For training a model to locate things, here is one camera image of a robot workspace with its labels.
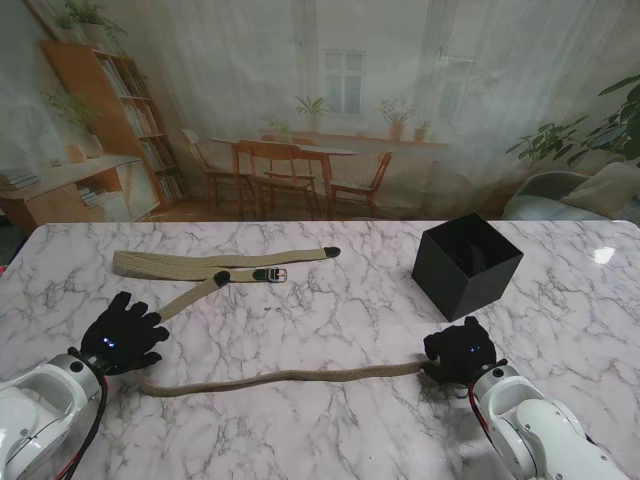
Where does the beige woven belt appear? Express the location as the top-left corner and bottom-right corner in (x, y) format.
(111, 245), (342, 284)
(142, 269), (436, 399)

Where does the black storage box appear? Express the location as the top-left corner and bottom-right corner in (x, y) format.
(411, 212), (525, 322)

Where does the printed room scene backdrop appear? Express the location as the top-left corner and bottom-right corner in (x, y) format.
(0, 0), (640, 224)

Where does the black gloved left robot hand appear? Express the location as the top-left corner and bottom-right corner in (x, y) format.
(79, 292), (170, 376)

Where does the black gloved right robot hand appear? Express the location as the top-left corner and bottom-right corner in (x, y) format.
(423, 316), (499, 389)

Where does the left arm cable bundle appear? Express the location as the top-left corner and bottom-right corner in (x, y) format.
(54, 374), (109, 480)

